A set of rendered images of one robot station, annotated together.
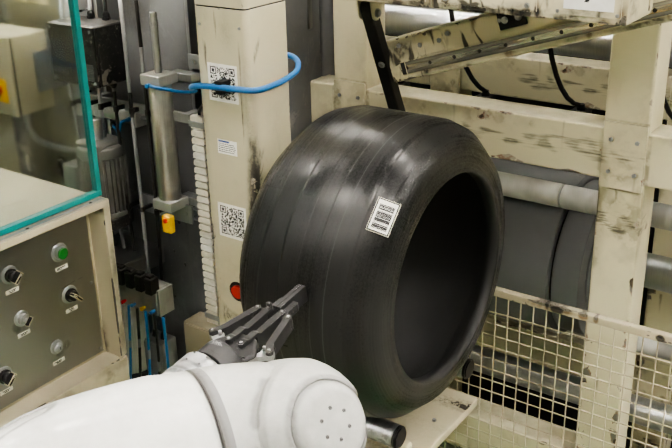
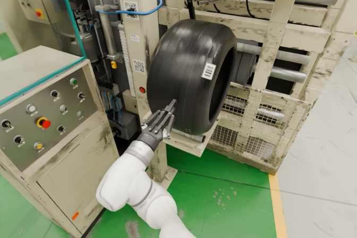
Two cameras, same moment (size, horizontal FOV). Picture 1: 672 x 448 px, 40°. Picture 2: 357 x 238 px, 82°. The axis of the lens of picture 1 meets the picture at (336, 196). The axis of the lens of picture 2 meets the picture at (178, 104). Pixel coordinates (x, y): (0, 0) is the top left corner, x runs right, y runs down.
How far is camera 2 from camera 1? 0.75 m
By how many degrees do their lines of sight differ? 20
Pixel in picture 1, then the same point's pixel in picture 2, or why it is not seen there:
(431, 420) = not seen: hidden behind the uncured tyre
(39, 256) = (65, 84)
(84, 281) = (85, 90)
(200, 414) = not seen: outside the picture
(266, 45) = not seen: outside the picture
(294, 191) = (168, 59)
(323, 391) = not seen: outside the picture
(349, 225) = (194, 75)
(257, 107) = (146, 20)
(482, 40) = not seen: outside the picture
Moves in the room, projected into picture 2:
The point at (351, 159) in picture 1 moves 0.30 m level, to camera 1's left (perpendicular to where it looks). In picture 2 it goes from (192, 45) to (116, 49)
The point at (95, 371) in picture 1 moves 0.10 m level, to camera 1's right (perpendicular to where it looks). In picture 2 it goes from (95, 119) to (111, 117)
